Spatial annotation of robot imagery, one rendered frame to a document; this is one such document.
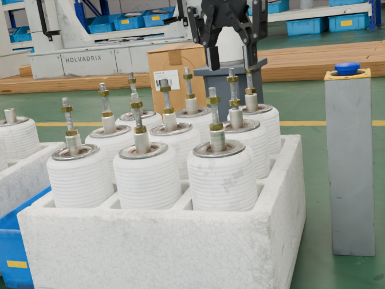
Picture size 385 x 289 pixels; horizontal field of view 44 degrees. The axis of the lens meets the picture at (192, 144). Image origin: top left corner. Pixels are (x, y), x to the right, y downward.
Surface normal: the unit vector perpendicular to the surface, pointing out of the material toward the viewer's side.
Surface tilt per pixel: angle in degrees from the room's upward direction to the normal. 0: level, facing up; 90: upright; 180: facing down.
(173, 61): 90
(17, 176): 90
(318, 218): 0
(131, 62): 90
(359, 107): 90
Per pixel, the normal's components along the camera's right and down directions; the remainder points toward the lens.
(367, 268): -0.12, -0.95
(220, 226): -0.31, 0.30
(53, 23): 0.89, 0.02
